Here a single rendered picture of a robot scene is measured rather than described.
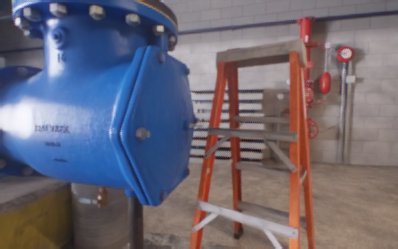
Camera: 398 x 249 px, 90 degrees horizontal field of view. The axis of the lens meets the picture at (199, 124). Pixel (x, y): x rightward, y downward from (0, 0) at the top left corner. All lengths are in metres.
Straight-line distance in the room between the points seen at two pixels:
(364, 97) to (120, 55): 4.00
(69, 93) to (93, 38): 0.19
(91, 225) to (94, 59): 1.04
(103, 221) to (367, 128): 4.03
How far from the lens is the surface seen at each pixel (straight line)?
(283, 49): 0.91
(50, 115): 0.78
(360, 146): 4.36
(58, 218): 1.70
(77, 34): 0.80
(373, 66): 4.42
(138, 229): 1.00
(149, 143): 0.61
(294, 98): 0.83
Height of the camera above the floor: 0.90
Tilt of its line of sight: 4 degrees down
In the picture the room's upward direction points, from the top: straight up
